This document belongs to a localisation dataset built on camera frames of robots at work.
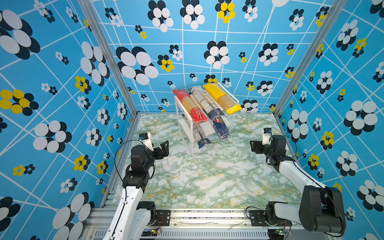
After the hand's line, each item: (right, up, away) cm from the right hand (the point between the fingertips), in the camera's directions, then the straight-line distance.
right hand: (258, 141), depth 89 cm
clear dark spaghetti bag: (-36, +3, -7) cm, 37 cm away
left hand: (-56, +1, -12) cm, 57 cm away
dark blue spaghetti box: (-23, +8, -5) cm, 25 cm away
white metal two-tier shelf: (-34, +18, -14) cm, 41 cm away
